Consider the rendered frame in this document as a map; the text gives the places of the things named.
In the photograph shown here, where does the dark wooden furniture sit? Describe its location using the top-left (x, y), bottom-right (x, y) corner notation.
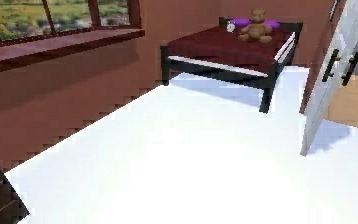
top-left (0, 149), bottom-right (30, 224)

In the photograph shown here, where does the purple pillow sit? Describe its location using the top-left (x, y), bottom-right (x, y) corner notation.
top-left (264, 19), bottom-right (281, 30)
top-left (229, 17), bottom-right (252, 29)

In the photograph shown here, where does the brown teddy bear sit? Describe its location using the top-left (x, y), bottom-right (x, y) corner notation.
top-left (237, 9), bottom-right (274, 44)

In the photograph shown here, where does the dark red framed window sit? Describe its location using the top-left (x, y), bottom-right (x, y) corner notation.
top-left (0, 0), bottom-right (146, 76)

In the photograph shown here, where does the black bed with red cover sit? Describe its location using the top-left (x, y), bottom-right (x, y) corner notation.
top-left (160, 17), bottom-right (304, 114)

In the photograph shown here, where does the black door handle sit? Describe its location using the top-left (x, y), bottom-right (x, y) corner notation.
top-left (321, 48), bottom-right (342, 83)
top-left (340, 51), bottom-right (358, 87)

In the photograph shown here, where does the white room door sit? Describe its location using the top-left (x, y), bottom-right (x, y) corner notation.
top-left (299, 0), bottom-right (358, 157)

